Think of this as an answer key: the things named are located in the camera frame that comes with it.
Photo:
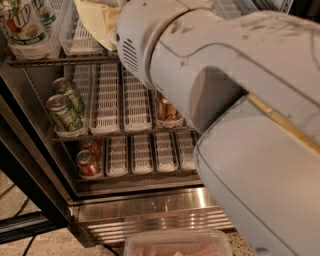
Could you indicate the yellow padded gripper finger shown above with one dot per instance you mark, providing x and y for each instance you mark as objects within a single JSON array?
[{"x": 100, "y": 18}]

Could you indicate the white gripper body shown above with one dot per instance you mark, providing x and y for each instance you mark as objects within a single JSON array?
[{"x": 145, "y": 30}]

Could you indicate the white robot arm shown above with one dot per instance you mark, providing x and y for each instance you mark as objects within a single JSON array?
[{"x": 251, "y": 87}]

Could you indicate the rear 7up can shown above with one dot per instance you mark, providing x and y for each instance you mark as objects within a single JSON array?
[{"x": 45, "y": 11}]

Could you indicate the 7up can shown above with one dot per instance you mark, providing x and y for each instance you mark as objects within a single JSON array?
[
  {"x": 22, "y": 21},
  {"x": 45, "y": 11}
]

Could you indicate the rear green soda can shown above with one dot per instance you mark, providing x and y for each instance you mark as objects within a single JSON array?
[{"x": 69, "y": 89}]

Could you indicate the green soda can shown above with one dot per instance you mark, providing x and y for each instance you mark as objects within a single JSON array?
[
  {"x": 69, "y": 89},
  {"x": 63, "y": 113}
]

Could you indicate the front 7up can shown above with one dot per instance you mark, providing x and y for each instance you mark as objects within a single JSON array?
[{"x": 22, "y": 21}]

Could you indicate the front gold soda can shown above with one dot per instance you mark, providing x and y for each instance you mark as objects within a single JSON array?
[{"x": 166, "y": 111}]

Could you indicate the front green soda can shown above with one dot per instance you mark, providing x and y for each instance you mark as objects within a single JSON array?
[{"x": 63, "y": 113}]

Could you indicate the stainless steel fridge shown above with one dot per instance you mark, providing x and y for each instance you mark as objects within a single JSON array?
[{"x": 147, "y": 181}]

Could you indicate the rear red soda can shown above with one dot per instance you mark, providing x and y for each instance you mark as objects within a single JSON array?
[{"x": 91, "y": 145}]

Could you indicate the red soda can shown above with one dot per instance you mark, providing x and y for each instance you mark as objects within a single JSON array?
[
  {"x": 91, "y": 145},
  {"x": 88, "y": 164}
]

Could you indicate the front red soda can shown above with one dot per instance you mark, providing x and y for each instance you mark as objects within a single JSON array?
[{"x": 88, "y": 164}]

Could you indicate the clear plastic food container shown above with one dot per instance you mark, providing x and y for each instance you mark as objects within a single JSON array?
[{"x": 178, "y": 243}]

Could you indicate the top wire shelf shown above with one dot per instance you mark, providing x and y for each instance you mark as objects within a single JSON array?
[{"x": 84, "y": 60}]

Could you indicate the wire shelf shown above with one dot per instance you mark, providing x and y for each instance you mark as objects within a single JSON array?
[
  {"x": 84, "y": 60},
  {"x": 56, "y": 138}
]

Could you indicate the middle wire shelf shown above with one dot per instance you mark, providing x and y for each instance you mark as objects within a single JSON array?
[{"x": 56, "y": 138}]

